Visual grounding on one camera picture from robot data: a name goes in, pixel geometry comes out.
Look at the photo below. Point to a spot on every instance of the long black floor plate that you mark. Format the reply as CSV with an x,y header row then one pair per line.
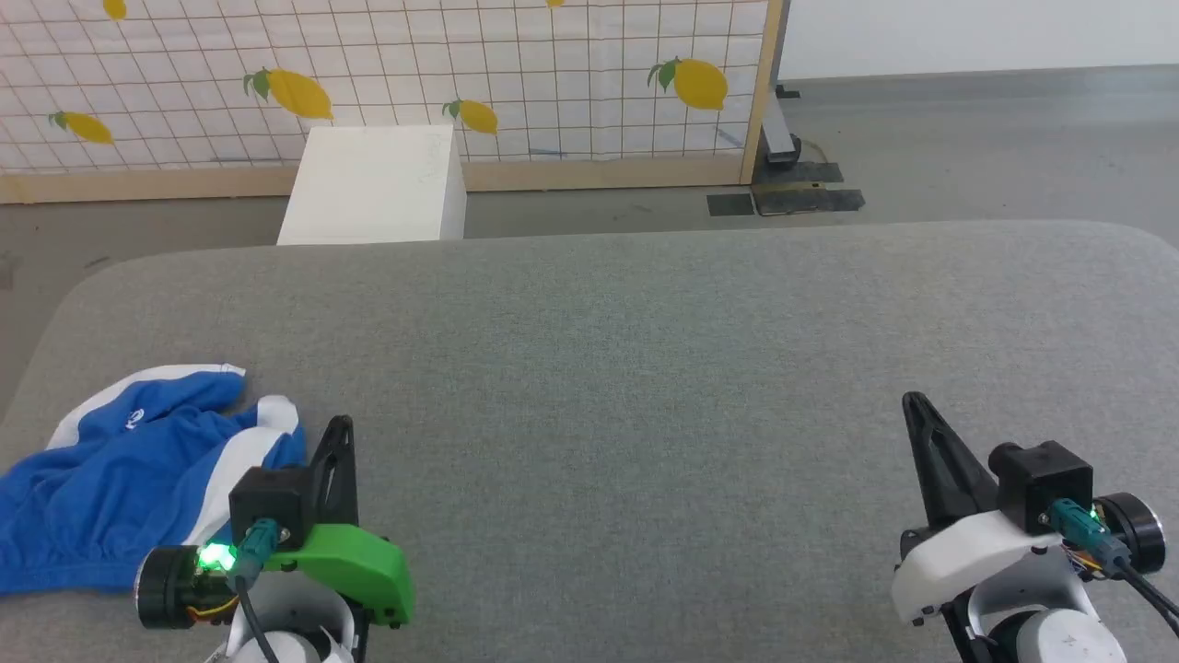
x,y
806,200

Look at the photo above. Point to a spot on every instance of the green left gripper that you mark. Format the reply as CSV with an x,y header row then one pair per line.
x,y
355,564

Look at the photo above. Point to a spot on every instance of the small black floor plate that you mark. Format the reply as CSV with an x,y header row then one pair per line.
x,y
730,204

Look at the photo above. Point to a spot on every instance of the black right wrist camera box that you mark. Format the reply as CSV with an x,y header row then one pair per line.
x,y
1045,483

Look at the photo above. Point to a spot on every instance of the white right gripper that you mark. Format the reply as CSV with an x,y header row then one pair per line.
x,y
967,552

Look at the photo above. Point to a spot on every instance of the white box cabinet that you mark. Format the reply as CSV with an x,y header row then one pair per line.
x,y
368,184

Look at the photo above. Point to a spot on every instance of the lemon print partition panel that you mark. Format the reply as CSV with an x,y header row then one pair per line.
x,y
553,101

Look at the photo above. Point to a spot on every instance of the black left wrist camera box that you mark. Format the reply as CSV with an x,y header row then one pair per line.
x,y
272,502

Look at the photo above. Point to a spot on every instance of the aluminium panel support strut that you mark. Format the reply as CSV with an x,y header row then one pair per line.
x,y
778,129

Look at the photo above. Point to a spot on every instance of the blue and white shorts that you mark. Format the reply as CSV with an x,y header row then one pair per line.
x,y
92,497

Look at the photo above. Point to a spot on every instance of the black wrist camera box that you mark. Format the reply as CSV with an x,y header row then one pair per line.
x,y
1045,483
272,502

